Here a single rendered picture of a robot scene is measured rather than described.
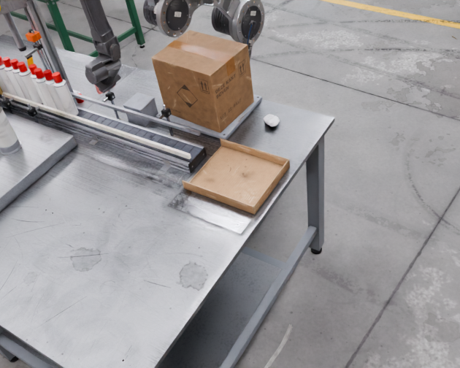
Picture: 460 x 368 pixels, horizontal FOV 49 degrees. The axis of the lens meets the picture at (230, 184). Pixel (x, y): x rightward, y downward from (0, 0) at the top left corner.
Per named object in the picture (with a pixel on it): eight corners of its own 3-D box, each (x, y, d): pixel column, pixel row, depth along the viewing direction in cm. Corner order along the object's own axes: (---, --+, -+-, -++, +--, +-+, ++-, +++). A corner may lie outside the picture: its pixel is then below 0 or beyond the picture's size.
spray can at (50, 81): (56, 112, 222) (38, 71, 208) (66, 106, 225) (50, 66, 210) (62, 116, 219) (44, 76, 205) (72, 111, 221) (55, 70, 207)
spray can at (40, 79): (47, 112, 223) (28, 72, 209) (54, 105, 227) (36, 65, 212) (56, 114, 221) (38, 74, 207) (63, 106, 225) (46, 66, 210)
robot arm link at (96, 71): (119, 42, 174) (103, 37, 178) (93, 55, 167) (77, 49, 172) (125, 74, 181) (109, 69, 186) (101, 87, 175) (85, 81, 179)
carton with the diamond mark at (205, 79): (165, 112, 217) (150, 57, 198) (200, 84, 229) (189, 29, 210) (220, 133, 202) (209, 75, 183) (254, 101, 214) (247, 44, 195)
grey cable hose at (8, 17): (17, 51, 226) (-4, 6, 212) (23, 47, 228) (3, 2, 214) (23, 52, 225) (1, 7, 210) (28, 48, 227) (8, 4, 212)
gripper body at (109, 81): (89, 81, 186) (93, 70, 180) (107, 68, 192) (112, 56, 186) (101, 93, 186) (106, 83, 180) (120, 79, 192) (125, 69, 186)
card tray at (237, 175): (183, 188, 185) (181, 180, 182) (221, 145, 199) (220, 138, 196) (254, 215, 171) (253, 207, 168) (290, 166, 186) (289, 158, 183)
